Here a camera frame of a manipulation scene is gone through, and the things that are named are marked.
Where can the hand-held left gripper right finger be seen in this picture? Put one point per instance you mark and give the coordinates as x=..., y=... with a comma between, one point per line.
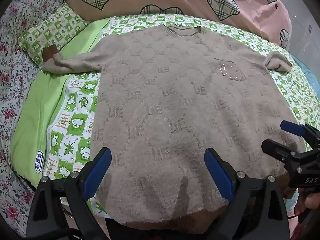
x=218, y=173

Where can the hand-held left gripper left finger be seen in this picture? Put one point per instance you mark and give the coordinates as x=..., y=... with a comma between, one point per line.
x=97, y=171

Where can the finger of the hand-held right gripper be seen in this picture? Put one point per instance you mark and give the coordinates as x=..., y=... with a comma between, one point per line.
x=292, y=128
x=277, y=148

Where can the beige knitted sweater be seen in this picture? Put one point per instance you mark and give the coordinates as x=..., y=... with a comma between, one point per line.
x=170, y=100

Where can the person's right hand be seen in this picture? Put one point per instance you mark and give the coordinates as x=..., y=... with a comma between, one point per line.
x=305, y=202

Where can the light blue cloth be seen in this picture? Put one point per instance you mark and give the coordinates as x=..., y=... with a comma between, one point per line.
x=308, y=80

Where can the white oval blanket label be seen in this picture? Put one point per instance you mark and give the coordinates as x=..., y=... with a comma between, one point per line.
x=40, y=161

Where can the green checkered blanket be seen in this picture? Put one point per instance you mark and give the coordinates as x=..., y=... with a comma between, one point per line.
x=47, y=97

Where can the floral bedsheet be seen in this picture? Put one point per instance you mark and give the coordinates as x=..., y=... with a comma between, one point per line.
x=13, y=80

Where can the green checkered pillow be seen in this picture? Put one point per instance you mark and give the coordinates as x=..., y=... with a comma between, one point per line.
x=55, y=32

